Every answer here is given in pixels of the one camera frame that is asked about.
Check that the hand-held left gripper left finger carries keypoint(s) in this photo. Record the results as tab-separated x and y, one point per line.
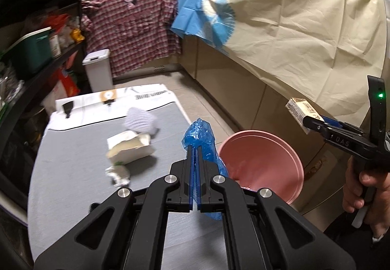
190	166

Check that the pink plastic bin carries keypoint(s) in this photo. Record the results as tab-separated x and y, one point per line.
262	160

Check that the red printed bag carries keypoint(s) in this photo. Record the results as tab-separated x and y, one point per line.
68	85

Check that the blue plastic bag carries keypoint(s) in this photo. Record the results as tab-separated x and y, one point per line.
198	132

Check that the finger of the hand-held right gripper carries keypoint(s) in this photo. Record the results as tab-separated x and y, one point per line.
335	122
313	125

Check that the pink plaid shirt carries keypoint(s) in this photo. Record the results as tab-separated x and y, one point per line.
131	29

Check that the orange red plastic bag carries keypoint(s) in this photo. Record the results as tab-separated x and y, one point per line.
58	21

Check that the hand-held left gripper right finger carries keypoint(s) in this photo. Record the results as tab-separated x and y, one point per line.
201	166

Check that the white tissue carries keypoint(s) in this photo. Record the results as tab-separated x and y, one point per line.
117	175

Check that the cream cover sheet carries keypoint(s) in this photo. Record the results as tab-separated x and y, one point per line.
304	29

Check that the green storage box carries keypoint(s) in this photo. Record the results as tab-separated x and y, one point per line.
30	50

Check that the person's right hand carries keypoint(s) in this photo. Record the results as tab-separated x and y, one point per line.
365	181

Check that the yellow toy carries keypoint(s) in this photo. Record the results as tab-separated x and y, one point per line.
76	36

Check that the small beige box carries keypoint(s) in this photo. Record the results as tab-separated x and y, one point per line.
300	108

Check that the torn beige carton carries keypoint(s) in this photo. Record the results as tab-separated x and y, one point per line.
131	151

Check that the person's right forearm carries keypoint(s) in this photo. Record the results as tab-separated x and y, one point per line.
359	242

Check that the blue plastic cloth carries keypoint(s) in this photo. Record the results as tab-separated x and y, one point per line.
192	14

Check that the grey printed ironing board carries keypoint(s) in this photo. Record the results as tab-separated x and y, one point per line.
76	166

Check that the white lidded bin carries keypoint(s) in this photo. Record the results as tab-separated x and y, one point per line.
97	75

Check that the white label jar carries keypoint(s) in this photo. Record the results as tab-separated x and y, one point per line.
54	47

